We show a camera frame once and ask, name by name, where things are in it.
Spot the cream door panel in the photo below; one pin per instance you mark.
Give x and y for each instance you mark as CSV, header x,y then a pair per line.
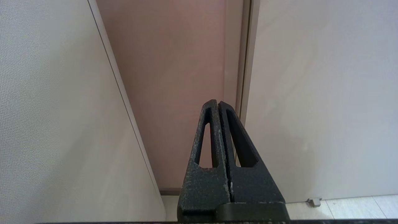
x,y
326,93

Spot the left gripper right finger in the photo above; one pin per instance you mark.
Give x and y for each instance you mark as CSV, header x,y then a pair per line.
x,y
255,193

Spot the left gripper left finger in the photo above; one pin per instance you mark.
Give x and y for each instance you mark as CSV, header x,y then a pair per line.
x,y
202,189

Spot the dark baseboard strip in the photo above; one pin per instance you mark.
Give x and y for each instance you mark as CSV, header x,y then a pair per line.
x,y
170,191

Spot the pink-brown door frame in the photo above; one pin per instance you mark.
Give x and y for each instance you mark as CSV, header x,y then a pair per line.
x,y
171,77

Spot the grey floor door stop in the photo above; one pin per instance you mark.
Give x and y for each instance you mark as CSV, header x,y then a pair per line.
x,y
314,202

